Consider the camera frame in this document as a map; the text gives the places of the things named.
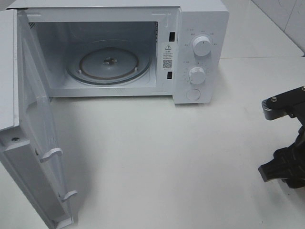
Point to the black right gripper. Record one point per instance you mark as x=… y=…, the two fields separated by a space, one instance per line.
x=288 y=163

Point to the round white door button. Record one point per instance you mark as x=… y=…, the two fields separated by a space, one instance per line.
x=193 y=94

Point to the upper white power knob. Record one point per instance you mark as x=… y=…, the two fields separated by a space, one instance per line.
x=202 y=45

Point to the white microwave oven body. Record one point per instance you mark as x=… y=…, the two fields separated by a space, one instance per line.
x=169 y=25

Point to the glass microwave turntable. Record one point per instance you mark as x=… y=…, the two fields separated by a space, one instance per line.
x=109 y=62

